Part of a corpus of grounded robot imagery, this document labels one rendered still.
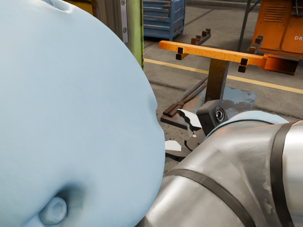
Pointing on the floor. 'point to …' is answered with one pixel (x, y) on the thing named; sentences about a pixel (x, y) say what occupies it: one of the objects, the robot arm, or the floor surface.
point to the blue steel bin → (163, 18)
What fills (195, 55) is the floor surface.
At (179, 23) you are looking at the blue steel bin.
